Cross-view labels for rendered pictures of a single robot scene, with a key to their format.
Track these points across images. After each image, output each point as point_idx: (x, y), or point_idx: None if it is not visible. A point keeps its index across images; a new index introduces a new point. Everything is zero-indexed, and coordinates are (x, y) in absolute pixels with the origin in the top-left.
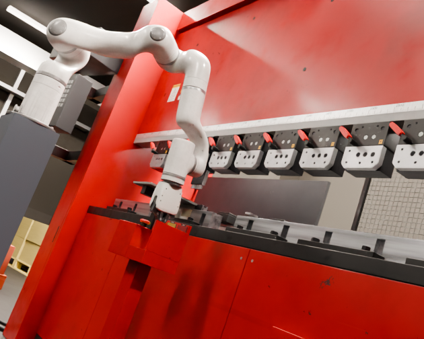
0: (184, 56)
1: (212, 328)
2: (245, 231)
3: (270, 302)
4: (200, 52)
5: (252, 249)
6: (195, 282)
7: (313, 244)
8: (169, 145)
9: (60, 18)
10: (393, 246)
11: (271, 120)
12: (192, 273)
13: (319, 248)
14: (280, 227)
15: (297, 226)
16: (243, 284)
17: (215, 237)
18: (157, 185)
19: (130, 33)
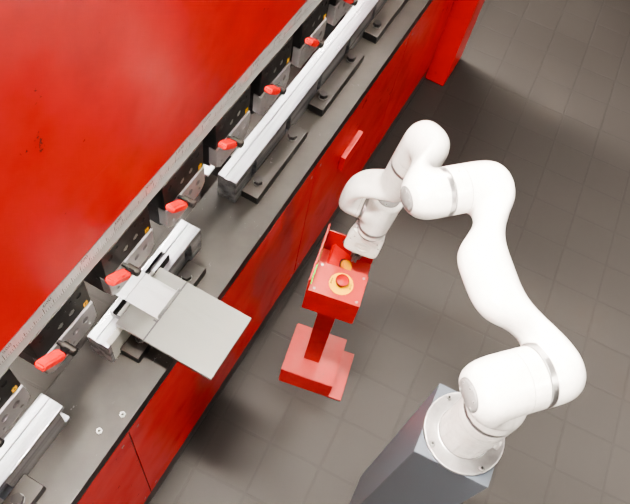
0: (446, 157)
1: (298, 226)
2: (279, 170)
3: (335, 156)
4: (440, 128)
5: (319, 161)
6: (274, 247)
7: (333, 98)
8: (62, 355)
9: (583, 363)
10: (354, 36)
11: (252, 67)
12: (268, 252)
13: (362, 94)
14: (284, 126)
15: (297, 107)
16: (316, 180)
17: (284, 209)
18: (382, 243)
19: (505, 237)
